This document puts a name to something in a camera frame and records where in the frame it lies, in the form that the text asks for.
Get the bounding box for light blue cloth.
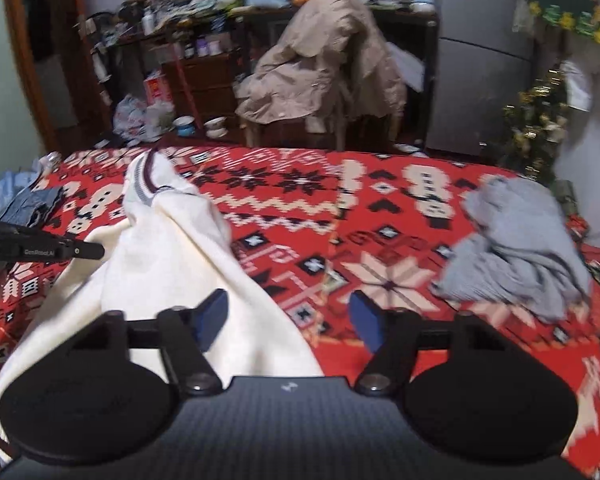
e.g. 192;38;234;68
0;170;41;201

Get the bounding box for folded blue jeans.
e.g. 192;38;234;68
0;185;66;228

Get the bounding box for grey knit sweater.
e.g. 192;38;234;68
430;175;593;323

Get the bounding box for wooden drawer cabinet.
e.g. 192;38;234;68
162;52;246;131

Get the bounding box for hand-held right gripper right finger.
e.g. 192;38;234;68
348;290;512;397

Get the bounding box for white hanging cloth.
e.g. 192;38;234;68
560;60;593;111

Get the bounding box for red and white box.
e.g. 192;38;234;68
144;72;173;108

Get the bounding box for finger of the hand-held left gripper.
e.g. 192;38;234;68
60;239;106;261

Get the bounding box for grey refrigerator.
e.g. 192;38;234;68
425;0;546;156

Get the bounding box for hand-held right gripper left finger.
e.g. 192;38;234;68
69;287;230;397

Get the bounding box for white cardboard box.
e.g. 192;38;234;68
387;42;426;93

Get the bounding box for cluttered metal shelf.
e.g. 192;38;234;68
80;0;246;81

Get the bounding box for beige hanging cloth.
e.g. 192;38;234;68
512;0;533;36

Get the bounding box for small Christmas tree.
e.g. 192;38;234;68
500;62;573;181

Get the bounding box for white knit vest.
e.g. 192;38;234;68
0;152;326;461

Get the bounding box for wooden door frame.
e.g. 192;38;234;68
2;0;88;153

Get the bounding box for red patterned blanket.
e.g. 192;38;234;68
0;146;600;480

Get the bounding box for white plastic bag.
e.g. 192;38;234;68
112;94;176;143

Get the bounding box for beige jacket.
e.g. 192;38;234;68
235;0;408;133

